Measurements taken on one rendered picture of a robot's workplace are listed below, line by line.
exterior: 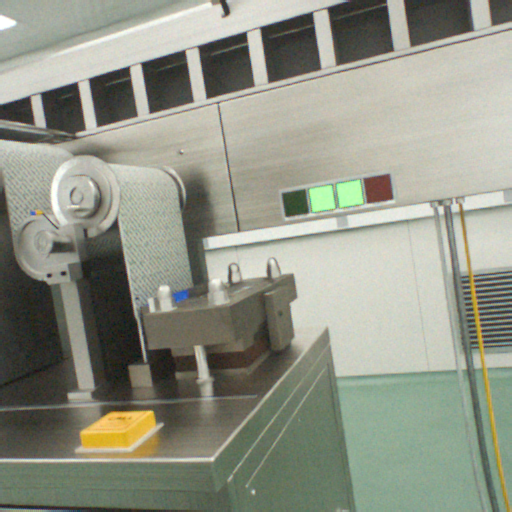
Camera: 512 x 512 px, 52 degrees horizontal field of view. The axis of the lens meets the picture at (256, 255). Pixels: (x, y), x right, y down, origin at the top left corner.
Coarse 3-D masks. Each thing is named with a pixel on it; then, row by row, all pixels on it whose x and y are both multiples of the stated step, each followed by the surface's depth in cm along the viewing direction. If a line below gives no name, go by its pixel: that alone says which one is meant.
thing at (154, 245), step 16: (128, 224) 95; (144, 224) 100; (160, 224) 106; (176, 224) 112; (128, 240) 94; (144, 240) 99; (160, 240) 105; (176, 240) 111; (128, 256) 94; (144, 256) 99; (160, 256) 104; (176, 256) 110; (128, 272) 93; (144, 272) 98; (160, 272) 103; (176, 272) 109; (144, 288) 97; (176, 288) 109; (144, 304) 96
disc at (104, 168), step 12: (84, 156) 93; (60, 168) 95; (108, 168) 92; (108, 180) 92; (120, 192) 92; (120, 204) 92; (60, 216) 96; (108, 216) 93; (84, 228) 95; (96, 228) 94; (108, 228) 93
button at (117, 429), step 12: (108, 420) 70; (120, 420) 69; (132, 420) 68; (144, 420) 69; (84, 432) 67; (96, 432) 66; (108, 432) 65; (120, 432) 65; (132, 432) 66; (144, 432) 68; (84, 444) 67; (96, 444) 66; (108, 444) 65; (120, 444) 65; (132, 444) 65
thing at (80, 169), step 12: (72, 168) 94; (84, 168) 93; (96, 168) 92; (60, 180) 95; (96, 180) 92; (60, 192) 95; (108, 192) 92; (60, 204) 95; (108, 204) 92; (72, 216) 95; (96, 216) 93
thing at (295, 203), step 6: (294, 192) 115; (300, 192) 114; (288, 198) 115; (294, 198) 115; (300, 198) 114; (288, 204) 115; (294, 204) 115; (300, 204) 115; (306, 204) 114; (288, 210) 116; (294, 210) 115; (300, 210) 115; (306, 210) 114
